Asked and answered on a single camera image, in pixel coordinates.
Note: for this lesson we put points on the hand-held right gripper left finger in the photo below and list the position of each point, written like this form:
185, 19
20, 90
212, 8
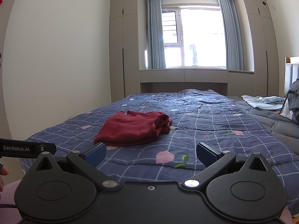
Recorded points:
95, 153

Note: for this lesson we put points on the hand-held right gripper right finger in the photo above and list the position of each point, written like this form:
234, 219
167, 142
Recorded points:
206, 153

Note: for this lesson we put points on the red long-sleeved sweater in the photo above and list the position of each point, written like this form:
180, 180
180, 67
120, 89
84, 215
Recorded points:
130, 128

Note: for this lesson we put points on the person's left hand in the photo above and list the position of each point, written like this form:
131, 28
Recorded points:
3, 170

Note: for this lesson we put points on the blue checked quilt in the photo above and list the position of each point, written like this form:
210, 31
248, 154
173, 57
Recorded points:
210, 126

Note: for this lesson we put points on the person's pink clothing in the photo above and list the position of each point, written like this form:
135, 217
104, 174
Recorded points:
10, 189

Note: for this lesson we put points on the grey quilted bedspread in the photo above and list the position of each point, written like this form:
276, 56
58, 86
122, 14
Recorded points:
268, 121

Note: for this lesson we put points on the beige window bench cabinet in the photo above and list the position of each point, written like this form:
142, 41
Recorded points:
182, 75

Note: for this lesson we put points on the light blue folded cloth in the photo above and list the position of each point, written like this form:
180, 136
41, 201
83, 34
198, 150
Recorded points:
288, 114

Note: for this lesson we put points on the white-framed window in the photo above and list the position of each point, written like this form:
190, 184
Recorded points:
198, 37

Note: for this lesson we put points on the wooden padded headboard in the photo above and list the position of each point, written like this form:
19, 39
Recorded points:
292, 70

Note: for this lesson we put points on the blue-grey curtain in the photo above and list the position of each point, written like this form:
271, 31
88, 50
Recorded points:
231, 32
155, 32

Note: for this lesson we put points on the white wall socket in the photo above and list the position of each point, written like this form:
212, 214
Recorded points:
70, 115

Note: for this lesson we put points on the white wall switch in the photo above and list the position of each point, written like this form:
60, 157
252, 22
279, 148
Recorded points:
273, 7

